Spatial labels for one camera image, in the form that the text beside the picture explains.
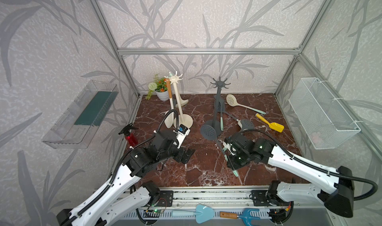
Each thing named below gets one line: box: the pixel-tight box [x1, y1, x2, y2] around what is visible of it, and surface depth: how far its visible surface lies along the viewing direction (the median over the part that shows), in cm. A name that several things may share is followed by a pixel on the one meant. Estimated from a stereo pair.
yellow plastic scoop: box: [255, 113, 285, 133], surface depth 103 cm
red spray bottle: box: [118, 122, 139, 147], surface depth 85 cm
